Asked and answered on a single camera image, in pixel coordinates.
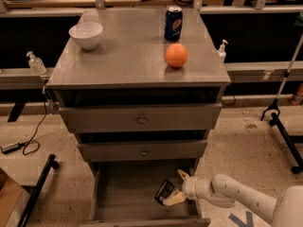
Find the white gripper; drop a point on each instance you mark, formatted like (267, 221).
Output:
(190, 186)

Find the black rxbar chocolate bar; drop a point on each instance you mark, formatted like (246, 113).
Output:
(164, 191)

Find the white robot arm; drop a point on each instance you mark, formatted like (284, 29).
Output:
(223, 191)

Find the middle grey drawer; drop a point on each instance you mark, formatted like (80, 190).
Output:
(140, 151)

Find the open bottom grey drawer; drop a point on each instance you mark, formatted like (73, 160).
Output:
(124, 196)

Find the top grey drawer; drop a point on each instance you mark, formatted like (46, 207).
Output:
(141, 118)

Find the grey wooden drawer cabinet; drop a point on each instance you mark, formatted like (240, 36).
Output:
(128, 68)

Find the black metal leg right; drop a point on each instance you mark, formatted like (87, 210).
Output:
(291, 141)

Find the black metal leg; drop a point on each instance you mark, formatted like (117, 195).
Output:
(291, 141)
(50, 163)

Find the grabber reacher tool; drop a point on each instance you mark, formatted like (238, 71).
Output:
(273, 106)

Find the orange fruit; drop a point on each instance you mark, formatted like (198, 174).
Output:
(176, 55)

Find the black metal leg left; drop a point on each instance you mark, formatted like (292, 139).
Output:
(50, 163)

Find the white pump bottle right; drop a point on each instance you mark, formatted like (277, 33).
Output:
(221, 50)

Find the orange bottle on shelf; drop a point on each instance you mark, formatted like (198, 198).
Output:
(297, 96)

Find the brown cardboard box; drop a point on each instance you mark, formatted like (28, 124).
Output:
(11, 201)

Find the blue pepsi can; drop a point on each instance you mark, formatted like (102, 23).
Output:
(173, 23)

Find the white ceramic bowl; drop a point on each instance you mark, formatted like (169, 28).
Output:
(86, 34)

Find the clear sanitizer bottle left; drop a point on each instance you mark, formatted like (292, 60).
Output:
(36, 64)

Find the black power adapter with cable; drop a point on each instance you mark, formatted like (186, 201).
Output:
(28, 144)

